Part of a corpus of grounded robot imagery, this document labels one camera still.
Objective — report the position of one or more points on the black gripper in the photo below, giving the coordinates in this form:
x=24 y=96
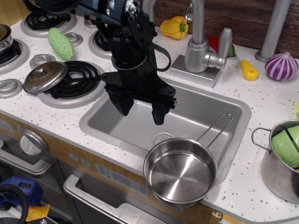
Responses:
x=139 y=80

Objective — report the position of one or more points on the steel saucepan with wire handle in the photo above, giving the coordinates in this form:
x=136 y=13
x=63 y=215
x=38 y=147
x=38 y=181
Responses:
x=180 y=171

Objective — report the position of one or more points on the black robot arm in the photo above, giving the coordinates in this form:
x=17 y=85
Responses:
x=129 y=34

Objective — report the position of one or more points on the grey toy sink basin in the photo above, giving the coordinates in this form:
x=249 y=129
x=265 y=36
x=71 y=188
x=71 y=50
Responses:
x=196 y=110

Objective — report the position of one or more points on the front black stove burner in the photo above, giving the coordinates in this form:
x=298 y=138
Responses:
x=80 y=86

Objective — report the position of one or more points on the black stove burner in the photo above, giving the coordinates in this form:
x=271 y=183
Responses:
x=80 y=86
x=14 y=58

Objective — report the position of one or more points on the silver toy faucet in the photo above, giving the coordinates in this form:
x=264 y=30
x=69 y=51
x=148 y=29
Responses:
x=199 y=65

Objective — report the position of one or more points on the back right black burner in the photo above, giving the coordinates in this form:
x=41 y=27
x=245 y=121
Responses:
x=98 y=46

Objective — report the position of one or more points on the yellow toy bell pepper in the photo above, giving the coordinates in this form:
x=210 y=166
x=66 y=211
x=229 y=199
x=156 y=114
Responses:
x=176 y=27

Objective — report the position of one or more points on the grey stove knob back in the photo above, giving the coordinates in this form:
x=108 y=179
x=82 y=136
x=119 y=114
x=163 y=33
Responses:
x=75 y=38

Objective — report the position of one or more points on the grey stove knob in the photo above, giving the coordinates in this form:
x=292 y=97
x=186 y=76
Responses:
x=75 y=38
x=40 y=59
x=10 y=88

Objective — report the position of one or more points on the red toy pepper slice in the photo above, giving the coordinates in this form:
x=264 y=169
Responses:
x=214 y=44

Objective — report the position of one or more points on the green toy bitter gourd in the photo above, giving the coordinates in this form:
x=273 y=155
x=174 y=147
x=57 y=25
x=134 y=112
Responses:
x=61 y=44

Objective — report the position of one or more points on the steel pot lid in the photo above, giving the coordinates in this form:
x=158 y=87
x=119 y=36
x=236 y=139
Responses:
x=44 y=77

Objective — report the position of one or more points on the grey stove knob middle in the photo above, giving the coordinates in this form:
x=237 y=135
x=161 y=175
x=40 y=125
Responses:
x=40 y=59

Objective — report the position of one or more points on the grey oven dial knob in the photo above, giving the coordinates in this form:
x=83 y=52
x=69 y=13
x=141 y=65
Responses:
x=32 y=144

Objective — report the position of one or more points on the grey stove knob front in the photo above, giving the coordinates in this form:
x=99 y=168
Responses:
x=10 y=88

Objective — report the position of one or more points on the back left black burner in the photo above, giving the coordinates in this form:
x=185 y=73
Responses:
x=38 y=24

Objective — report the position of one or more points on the blue plastic tool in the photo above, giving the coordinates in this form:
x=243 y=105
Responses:
x=16 y=190

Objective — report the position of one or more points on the left black stove burner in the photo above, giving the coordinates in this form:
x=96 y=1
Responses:
x=14 y=58

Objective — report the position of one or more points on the purple striped toy onion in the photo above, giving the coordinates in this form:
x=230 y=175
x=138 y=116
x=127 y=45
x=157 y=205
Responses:
x=281 y=67

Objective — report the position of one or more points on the green toy cabbage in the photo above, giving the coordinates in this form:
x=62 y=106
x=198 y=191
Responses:
x=286 y=146

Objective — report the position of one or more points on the steel pot on stove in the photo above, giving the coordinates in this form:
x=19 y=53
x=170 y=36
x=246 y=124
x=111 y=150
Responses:
x=6 y=40

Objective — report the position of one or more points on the yellow green toy piece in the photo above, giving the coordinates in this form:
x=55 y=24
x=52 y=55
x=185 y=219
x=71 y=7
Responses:
x=297 y=108

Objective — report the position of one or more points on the grey dishwasher door handle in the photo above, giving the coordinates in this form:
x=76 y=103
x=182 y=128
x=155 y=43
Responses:
x=98 y=203

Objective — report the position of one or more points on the grey oven door handle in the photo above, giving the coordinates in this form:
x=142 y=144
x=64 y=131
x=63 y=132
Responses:
x=37 y=170

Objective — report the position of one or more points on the grey vertical post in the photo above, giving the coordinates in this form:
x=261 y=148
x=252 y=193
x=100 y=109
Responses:
x=274 y=30

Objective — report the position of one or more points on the steel pot with handle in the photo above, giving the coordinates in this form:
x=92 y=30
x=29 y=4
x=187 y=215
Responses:
x=279 y=177

